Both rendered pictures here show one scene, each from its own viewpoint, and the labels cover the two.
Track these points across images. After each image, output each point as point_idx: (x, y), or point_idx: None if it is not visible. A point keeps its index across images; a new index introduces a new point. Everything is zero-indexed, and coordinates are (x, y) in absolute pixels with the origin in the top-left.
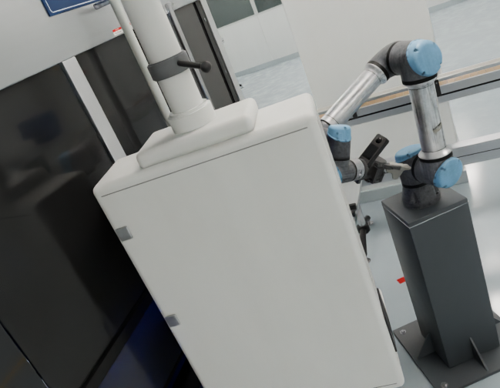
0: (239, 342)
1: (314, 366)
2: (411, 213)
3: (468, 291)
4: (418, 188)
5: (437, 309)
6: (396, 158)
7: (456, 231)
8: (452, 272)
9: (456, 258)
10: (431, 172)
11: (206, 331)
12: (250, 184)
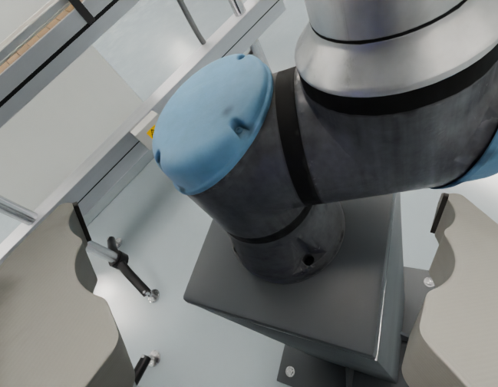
0: None
1: None
2: (324, 301)
3: (400, 296)
4: (306, 220)
5: (394, 368)
6: (183, 173)
7: (396, 239)
8: (396, 303)
9: (397, 279)
10: (459, 141)
11: None
12: None
